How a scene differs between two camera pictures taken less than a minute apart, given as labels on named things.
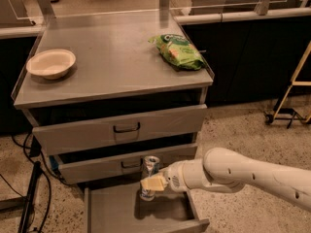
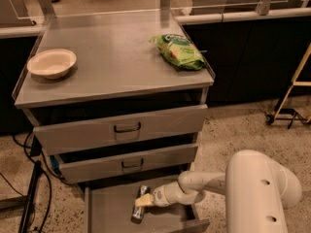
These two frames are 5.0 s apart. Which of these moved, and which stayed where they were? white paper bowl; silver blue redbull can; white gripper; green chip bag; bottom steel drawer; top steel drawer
Moved: white gripper; silver blue redbull can
Stayed: green chip bag; white paper bowl; top steel drawer; bottom steel drawer
